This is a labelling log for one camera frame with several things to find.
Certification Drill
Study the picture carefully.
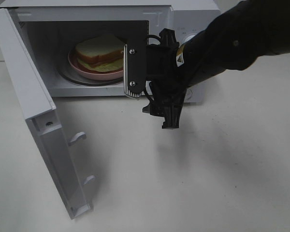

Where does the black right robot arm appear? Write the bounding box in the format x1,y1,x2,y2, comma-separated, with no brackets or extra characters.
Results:
143,0,290,129

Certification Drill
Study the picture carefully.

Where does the glass microwave turntable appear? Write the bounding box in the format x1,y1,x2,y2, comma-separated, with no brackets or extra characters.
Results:
57,69,123,87

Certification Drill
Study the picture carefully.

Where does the upper white power knob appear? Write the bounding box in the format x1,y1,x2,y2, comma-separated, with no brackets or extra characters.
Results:
183,34,196,44

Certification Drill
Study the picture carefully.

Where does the white bread sandwich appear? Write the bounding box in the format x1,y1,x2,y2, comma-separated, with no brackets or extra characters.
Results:
74,34,125,73

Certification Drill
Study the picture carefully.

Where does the round door release button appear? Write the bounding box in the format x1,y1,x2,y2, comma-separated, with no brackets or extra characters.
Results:
185,88,193,101

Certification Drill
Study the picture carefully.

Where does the white microwave door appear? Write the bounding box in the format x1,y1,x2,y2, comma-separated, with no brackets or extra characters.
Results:
0,8,92,219

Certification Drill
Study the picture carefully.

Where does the pink round plate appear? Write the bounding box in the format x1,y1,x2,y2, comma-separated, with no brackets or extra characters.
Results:
68,48,123,81

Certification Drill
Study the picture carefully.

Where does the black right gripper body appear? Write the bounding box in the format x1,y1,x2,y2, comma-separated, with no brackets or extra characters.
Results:
145,44,187,100

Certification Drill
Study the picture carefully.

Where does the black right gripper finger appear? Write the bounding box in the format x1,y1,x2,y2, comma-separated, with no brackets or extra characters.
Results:
159,28,179,46
142,95,185,129

